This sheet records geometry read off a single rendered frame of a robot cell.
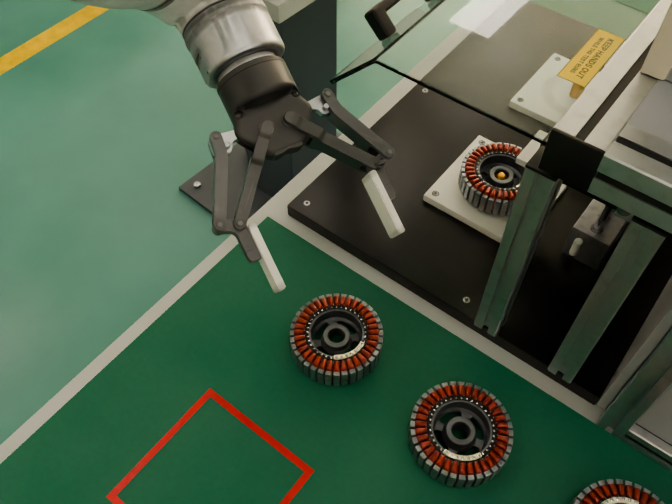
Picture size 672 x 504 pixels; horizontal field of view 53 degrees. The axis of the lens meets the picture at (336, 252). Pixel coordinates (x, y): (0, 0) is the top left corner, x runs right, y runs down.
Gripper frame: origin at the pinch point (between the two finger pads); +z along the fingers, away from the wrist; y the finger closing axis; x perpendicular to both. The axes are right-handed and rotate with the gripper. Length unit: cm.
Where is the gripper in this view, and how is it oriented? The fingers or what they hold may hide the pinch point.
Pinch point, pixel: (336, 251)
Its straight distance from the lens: 67.1
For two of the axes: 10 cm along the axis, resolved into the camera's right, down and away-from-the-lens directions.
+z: 4.4, 9.0, -0.4
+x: 2.5, -1.7, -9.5
